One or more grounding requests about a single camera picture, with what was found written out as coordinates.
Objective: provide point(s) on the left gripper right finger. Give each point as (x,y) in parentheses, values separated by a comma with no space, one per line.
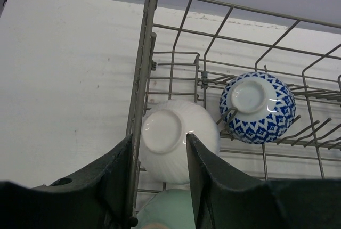
(225,197)

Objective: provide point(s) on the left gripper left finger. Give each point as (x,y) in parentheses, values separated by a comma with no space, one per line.
(92,197)

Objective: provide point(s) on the blue zigzag ceramic bowl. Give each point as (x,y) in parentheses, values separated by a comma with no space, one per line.
(257,107)

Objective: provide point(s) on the pale green ceramic bowl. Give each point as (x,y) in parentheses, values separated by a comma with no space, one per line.
(168,209)

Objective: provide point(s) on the white ribbed ceramic bowl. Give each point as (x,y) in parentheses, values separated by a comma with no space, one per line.
(163,138)

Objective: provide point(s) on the grey wire dish rack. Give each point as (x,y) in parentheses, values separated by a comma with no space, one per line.
(190,49)

